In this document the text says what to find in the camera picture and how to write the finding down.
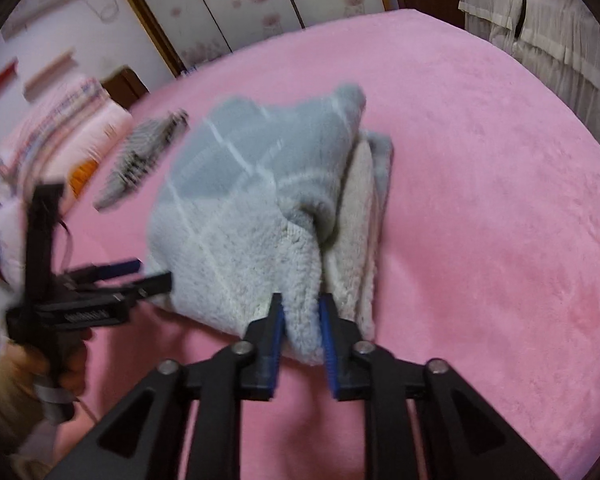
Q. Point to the white air conditioner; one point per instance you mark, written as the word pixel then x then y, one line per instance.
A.
pixel 45 5

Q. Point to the pink bed blanket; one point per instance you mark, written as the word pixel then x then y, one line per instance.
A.
pixel 480 210

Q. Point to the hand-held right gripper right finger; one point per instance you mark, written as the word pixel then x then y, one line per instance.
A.
pixel 330 350

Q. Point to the pink pillow with orange print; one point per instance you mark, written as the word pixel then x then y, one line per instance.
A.
pixel 107 125

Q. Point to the person's left hand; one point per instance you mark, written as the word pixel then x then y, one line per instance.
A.
pixel 72 375

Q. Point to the pale wooden wall shelf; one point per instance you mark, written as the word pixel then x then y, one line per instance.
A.
pixel 50 72

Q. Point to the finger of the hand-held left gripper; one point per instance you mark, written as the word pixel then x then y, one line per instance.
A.
pixel 150 285
pixel 115 270

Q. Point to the grey white argyle sweater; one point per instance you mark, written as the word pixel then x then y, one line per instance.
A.
pixel 240 185

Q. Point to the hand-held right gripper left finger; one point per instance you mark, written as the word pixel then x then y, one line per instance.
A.
pixel 277 340

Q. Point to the black white striped garment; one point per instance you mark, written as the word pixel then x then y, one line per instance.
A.
pixel 140 155

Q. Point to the dark wooden headboard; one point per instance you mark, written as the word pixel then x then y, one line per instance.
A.
pixel 125 87

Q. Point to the person's left forearm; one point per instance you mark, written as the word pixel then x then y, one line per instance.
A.
pixel 5 410

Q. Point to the folded striped blankets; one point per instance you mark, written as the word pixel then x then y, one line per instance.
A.
pixel 55 115

